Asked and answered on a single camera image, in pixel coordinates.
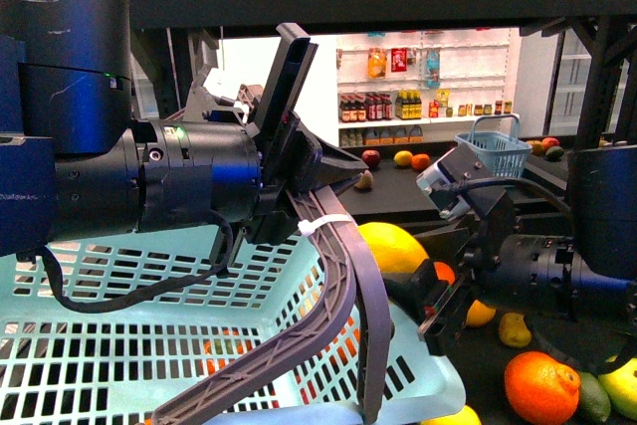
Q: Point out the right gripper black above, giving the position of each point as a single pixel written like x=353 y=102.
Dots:
x=439 y=294

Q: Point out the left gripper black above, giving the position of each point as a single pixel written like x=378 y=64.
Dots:
x=191 y=171

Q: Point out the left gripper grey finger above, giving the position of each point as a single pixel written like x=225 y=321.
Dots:
x=349 y=273

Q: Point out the yellow lemon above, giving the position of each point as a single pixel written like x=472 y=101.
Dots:
x=393 y=248

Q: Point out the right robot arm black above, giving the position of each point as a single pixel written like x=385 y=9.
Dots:
x=588 y=275

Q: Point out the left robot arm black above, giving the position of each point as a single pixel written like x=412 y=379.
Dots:
x=69 y=163

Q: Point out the orange beside back lemon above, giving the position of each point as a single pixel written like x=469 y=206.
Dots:
x=420 y=162

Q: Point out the yellow lemon back shelf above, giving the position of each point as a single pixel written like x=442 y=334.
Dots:
x=403 y=159

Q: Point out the white condiment shelf unit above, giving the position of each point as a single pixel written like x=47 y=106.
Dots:
x=420 y=86

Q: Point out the dark red apple back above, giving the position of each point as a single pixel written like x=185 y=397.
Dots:
x=371 y=158

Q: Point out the small blue plastic basket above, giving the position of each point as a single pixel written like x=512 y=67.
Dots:
x=505 y=155

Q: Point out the large orange with navel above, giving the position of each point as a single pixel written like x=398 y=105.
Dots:
x=540 y=389

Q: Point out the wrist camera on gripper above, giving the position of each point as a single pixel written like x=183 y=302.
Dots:
x=457 y=184

